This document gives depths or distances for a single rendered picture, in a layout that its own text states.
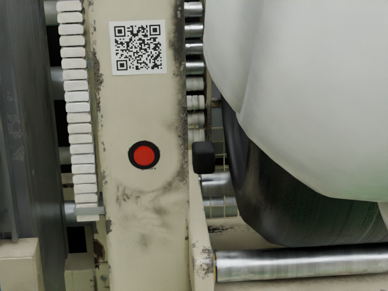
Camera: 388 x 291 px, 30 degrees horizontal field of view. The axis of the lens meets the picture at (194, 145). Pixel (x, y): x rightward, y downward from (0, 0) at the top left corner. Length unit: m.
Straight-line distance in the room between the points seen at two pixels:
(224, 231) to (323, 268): 0.33
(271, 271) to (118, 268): 0.24
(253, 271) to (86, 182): 0.28
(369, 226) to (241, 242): 0.39
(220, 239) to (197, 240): 0.29
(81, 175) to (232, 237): 0.38
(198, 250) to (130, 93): 0.24
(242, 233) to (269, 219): 0.38
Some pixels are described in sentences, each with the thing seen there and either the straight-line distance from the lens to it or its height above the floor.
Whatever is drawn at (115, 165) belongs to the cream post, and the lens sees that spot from 1.06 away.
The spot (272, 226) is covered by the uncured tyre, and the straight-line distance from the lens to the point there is 0.99.
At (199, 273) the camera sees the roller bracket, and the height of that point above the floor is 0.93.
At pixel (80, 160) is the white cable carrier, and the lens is 1.07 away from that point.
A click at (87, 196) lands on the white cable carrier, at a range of 1.09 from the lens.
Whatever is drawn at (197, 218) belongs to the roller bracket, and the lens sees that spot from 1.11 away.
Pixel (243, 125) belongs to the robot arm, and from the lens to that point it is 0.15.
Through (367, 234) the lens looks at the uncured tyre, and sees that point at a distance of 1.02.
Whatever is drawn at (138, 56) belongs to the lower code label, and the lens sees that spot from 1.00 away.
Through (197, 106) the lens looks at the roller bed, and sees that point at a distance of 1.45.
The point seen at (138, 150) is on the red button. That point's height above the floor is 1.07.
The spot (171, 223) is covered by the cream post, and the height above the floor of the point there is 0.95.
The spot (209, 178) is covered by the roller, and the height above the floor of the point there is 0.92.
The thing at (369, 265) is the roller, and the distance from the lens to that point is 1.10.
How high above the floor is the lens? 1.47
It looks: 23 degrees down
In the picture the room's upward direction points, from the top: 1 degrees counter-clockwise
